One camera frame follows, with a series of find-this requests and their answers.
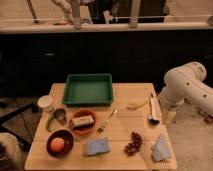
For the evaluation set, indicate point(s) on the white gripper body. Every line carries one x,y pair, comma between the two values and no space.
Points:
169,110

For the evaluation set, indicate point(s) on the yellow banana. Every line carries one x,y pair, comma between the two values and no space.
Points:
137,105

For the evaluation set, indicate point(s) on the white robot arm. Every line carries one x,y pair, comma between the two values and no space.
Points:
185,82

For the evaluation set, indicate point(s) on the small metal cup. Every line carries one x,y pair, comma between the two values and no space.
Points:
60,116

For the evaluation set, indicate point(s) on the white paper cup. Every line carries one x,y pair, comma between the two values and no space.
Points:
46,103

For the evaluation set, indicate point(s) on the grey folded cloth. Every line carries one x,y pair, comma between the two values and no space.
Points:
160,150

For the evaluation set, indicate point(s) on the bunch of dark grapes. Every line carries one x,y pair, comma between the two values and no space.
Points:
134,145

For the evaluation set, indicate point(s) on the metal fork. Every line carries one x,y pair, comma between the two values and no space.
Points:
102,127

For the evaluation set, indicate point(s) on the blue sponge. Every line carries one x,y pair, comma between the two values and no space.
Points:
98,146

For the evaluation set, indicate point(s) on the sandwich bread slice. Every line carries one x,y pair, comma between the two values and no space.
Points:
82,121

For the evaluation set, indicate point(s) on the wooden table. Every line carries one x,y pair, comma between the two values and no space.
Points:
118,131

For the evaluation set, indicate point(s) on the orange bowl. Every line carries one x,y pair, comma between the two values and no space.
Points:
83,130

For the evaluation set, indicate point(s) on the green plastic tray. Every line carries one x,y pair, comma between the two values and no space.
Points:
90,90

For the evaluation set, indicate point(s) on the dark red bowl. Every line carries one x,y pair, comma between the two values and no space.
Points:
67,137

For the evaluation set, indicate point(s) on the orange fruit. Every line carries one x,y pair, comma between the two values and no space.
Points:
57,145

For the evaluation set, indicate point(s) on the green chili pepper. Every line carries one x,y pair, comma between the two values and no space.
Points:
48,123

